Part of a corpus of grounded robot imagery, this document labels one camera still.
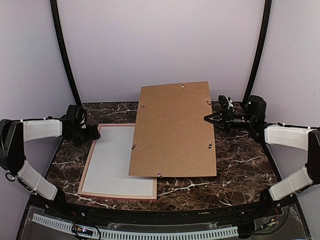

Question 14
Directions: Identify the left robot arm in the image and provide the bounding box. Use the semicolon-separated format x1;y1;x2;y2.
0;105;101;218

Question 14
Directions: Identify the black corner post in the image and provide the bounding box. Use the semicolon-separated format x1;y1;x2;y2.
49;0;82;106
241;0;272;105

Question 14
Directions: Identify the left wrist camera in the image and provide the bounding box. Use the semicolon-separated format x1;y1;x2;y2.
79;116;87;129

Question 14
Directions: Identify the black front rail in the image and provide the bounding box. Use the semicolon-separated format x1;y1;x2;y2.
23;202;290;231

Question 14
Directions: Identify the right black corner post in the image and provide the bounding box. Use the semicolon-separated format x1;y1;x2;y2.
241;0;272;105

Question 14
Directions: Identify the brown cardboard backing board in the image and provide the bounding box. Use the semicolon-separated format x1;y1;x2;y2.
128;81;217;178

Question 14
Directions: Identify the landscape photo print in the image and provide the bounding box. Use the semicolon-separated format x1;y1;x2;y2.
81;125;155;197

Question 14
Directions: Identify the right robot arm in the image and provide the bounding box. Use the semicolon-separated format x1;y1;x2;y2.
204;95;320;217

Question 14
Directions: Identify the pink wooden picture frame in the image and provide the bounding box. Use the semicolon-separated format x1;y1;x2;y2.
77;123;158;202

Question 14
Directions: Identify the left black corner post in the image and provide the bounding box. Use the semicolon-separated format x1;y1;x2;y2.
49;0;82;106

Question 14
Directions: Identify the white slotted cable duct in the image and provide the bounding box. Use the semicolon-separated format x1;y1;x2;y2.
31;213;239;240

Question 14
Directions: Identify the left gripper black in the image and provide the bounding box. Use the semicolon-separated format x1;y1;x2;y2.
68;124;101;147

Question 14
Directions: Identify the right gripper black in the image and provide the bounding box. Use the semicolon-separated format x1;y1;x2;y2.
205;106;255;134

